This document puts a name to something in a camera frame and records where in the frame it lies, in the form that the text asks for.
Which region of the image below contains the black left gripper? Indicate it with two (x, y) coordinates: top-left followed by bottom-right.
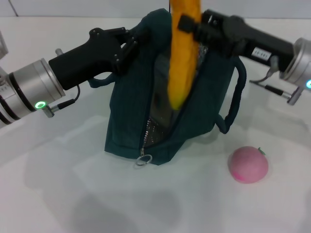
(48, 27), (152, 91)

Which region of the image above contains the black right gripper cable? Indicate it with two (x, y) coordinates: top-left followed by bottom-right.
(249, 65), (302, 106)

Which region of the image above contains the pink peach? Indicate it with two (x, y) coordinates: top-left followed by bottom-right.
(228, 145), (269, 184)

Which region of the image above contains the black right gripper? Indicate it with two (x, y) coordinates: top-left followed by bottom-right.
(178, 9), (296, 73)

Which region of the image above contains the dark teal insulated lunch bag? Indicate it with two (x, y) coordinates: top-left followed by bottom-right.
(87, 8), (248, 167)

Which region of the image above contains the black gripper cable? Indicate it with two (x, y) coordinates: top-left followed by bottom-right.
(43, 84), (81, 119)
(249, 65), (302, 106)

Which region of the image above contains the yellow banana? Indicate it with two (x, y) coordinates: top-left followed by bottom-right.
(167, 0), (204, 110)

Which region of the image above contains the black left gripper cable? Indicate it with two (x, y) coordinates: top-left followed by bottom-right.
(43, 84), (81, 119)

